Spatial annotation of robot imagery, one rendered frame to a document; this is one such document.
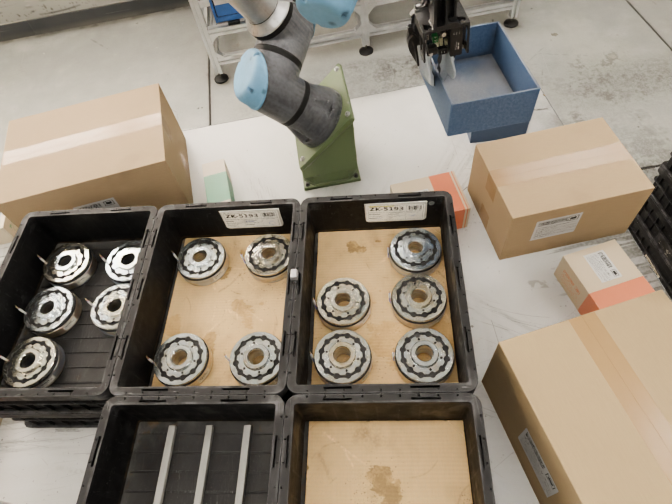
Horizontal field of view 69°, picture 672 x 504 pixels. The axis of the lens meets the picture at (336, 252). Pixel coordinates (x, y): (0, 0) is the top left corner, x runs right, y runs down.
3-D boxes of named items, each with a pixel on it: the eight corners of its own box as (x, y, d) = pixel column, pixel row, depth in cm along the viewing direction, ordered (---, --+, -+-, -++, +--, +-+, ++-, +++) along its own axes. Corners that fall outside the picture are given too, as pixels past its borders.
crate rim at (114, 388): (163, 211, 104) (159, 204, 102) (302, 204, 101) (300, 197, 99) (112, 400, 82) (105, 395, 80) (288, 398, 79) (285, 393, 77)
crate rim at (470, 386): (302, 204, 101) (301, 197, 99) (450, 197, 98) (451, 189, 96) (288, 398, 79) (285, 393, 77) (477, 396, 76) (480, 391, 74)
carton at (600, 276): (553, 273, 109) (562, 255, 103) (602, 257, 110) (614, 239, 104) (594, 336, 100) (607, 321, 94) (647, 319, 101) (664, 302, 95)
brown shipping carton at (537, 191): (499, 260, 112) (512, 218, 99) (467, 189, 124) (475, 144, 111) (625, 232, 113) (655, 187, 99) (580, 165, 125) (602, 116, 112)
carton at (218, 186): (208, 179, 136) (201, 164, 131) (230, 173, 136) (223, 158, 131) (219, 246, 123) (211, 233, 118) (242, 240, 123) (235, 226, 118)
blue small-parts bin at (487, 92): (418, 67, 96) (419, 35, 90) (492, 53, 96) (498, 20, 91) (447, 136, 85) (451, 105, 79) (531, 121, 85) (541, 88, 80)
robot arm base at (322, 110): (298, 125, 130) (267, 108, 124) (332, 80, 123) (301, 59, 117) (310, 159, 120) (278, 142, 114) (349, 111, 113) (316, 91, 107)
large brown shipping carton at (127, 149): (45, 253, 128) (-7, 205, 111) (53, 172, 144) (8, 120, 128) (194, 213, 130) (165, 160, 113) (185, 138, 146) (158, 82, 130)
